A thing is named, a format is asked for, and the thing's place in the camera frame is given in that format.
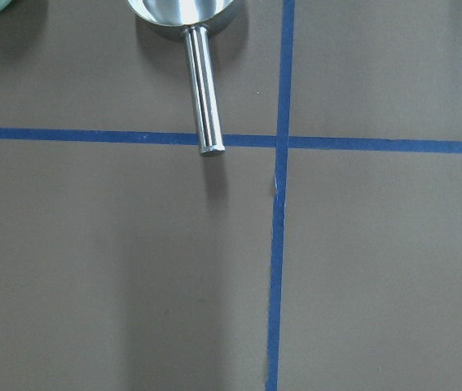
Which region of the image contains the steel ice scoop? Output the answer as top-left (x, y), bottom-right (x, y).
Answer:
top-left (128, 0), bottom-right (242, 157)

